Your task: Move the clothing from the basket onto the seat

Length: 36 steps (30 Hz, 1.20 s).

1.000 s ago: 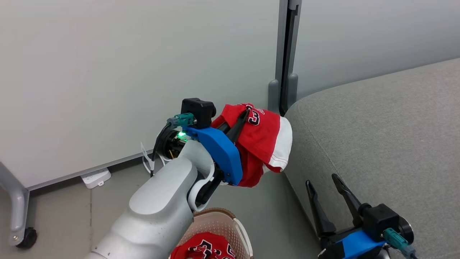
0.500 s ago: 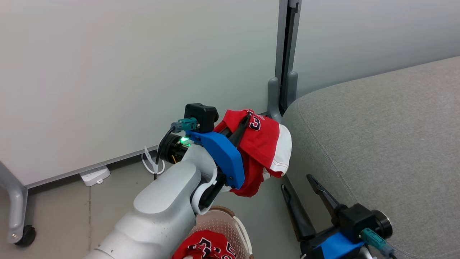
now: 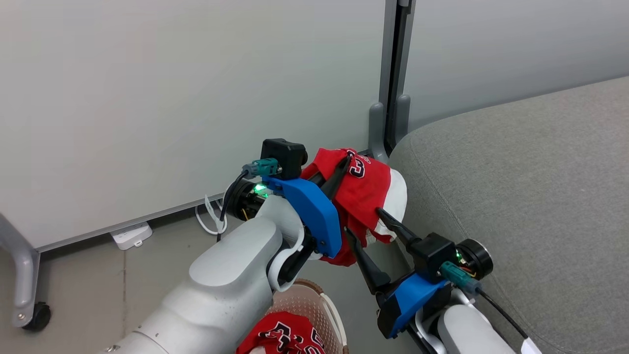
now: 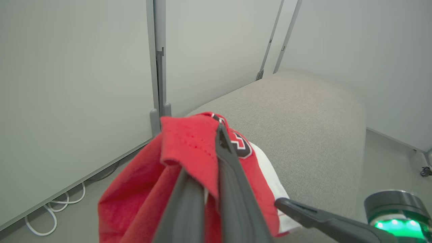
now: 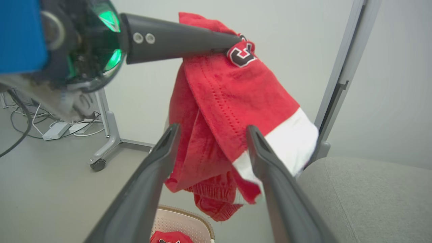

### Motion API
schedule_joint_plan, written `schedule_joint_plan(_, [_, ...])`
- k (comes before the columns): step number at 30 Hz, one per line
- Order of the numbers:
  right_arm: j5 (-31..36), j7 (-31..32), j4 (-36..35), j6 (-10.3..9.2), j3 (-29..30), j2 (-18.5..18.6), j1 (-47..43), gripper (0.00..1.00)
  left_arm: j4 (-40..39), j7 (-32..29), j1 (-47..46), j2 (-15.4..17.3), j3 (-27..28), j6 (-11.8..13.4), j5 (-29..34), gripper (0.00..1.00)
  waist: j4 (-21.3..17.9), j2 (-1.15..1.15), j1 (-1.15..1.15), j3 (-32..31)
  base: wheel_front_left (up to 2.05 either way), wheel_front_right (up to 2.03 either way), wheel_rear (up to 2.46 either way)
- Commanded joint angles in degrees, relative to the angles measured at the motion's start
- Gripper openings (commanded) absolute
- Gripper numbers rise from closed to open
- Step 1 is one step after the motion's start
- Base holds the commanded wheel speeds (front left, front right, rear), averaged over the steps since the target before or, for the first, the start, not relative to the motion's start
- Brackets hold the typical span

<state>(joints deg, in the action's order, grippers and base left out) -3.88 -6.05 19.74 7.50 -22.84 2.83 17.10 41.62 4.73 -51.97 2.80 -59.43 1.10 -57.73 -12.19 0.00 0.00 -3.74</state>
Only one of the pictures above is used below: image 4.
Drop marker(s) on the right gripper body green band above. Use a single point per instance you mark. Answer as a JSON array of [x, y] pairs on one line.
[[395, 206]]

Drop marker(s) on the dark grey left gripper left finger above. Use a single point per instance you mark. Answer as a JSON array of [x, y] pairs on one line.
[[184, 209]]

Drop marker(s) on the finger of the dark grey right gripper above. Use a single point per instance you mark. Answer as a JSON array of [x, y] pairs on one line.
[[324, 221]]

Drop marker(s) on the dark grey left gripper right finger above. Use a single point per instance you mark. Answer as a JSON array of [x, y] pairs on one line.
[[236, 195]]

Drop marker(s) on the red and white jersey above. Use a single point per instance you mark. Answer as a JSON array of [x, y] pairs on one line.
[[189, 145]]

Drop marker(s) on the black caster wheel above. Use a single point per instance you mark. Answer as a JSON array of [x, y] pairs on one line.
[[425, 171]]

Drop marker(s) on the grey fabric sofa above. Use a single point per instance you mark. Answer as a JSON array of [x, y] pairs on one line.
[[303, 135]]

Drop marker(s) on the wide white partition panel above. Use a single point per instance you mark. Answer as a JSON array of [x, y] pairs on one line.
[[74, 94]]

